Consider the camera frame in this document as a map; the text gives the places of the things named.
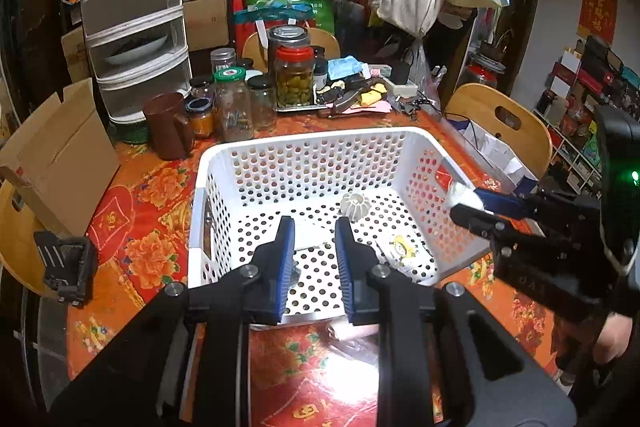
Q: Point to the shelf of small boxes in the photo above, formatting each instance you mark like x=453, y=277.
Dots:
x=583, y=79

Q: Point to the small orange content jar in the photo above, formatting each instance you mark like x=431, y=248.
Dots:
x=201, y=118

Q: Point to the right wooden chair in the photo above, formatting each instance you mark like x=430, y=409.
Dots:
x=506, y=120

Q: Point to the brown plastic mug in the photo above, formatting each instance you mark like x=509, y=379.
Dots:
x=171, y=134

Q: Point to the white cloth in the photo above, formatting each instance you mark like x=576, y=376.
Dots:
x=310, y=235

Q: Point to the red wall poster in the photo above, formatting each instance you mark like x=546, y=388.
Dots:
x=598, y=18

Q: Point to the black phone holder clamp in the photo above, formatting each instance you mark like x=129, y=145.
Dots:
x=69, y=266

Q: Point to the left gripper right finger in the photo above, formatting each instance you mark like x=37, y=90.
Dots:
x=442, y=339

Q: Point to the person right hand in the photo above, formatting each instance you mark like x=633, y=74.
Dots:
x=613, y=339

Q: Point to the white ribbed soft ball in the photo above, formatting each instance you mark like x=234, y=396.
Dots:
x=354, y=206

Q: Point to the small white soft roll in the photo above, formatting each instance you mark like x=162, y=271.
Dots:
x=460, y=194

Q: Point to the white yellow printed pouch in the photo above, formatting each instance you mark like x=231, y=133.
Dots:
x=399, y=252

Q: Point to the grey plastic drawer tower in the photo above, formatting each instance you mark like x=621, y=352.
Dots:
x=137, y=49

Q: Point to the green lid glass jar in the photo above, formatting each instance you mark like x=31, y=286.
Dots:
x=233, y=101

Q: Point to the left wooden chair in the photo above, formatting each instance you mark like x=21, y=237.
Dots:
x=17, y=246

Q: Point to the white perforated plastic basket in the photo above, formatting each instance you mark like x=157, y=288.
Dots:
x=243, y=189

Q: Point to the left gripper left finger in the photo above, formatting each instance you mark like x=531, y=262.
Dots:
x=139, y=378

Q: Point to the wooden chair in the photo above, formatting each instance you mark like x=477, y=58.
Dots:
x=17, y=246
x=254, y=50
x=506, y=120

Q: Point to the brown cardboard box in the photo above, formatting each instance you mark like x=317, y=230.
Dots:
x=61, y=160

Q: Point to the far wooden chair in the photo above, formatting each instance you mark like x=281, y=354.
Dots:
x=254, y=50

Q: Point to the red lid pickle jar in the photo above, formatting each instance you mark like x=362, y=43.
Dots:
x=294, y=76

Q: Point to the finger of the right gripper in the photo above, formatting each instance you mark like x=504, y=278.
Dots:
x=504, y=239
x=510, y=206

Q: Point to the black lid glass jar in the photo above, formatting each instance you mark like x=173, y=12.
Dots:
x=262, y=101

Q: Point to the clear plastic bag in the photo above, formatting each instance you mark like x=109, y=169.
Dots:
x=353, y=342

